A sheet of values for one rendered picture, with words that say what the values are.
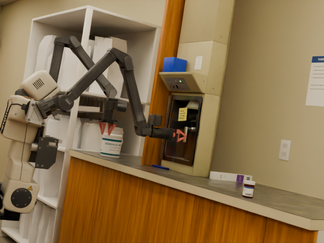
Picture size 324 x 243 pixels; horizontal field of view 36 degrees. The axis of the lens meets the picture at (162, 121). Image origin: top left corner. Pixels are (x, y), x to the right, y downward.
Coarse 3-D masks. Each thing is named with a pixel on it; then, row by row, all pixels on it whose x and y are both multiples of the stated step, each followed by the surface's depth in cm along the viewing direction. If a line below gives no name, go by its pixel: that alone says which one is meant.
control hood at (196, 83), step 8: (160, 72) 299; (168, 72) 292; (176, 72) 285; (184, 72) 280; (192, 72) 274; (192, 80) 278; (200, 80) 278; (168, 88) 303; (192, 88) 283; (200, 88) 278
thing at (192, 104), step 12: (180, 96) 297; (192, 96) 287; (192, 108) 286; (168, 120) 303; (192, 120) 285; (192, 132) 283; (168, 144) 300; (180, 144) 291; (192, 144) 282; (168, 156) 299; (180, 156) 289; (192, 156) 280
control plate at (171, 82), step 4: (168, 80) 296; (172, 80) 293; (176, 80) 290; (180, 80) 287; (184, 80) 284; (168, 84) 300; (172, 84) 296; (176, 84) 293; (180, 84) 290; (184, 84) 287; (172, 88) 299; (176, 88) 296; (180, 88) 293; (184, 88) 290; (188, 88) 286
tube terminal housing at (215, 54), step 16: (192, 48) 295; (208, 48) 283; (224, 48) 286; (192, 64) 293; (208, 64) 281; (224, 64) 287; (208, 80) 281; (208, 96) 282; (208, 112) 283; (208, 128) 284; (208, 144) 285; (208, 160) 286
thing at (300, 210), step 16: (96, 160) 310; (112, 160) 305; (128, 160) 324; (144, 176) 266; (160, 176) 254; (176, 176) 262; (192, 176) 275; (208, 176) 290; (192, 192) 232; (208, 192) 224; (224, 192) 221; (240, 192) 231; (256, 192) 242; (272, 192) 253; (288, 192) 266; (240, 208) 207; (256, 208) 199; (272, 208) 193; (288, 208) 199; (304, 208) 207; (320, 208) 215; (304, 224) 180; (320, 224) 181
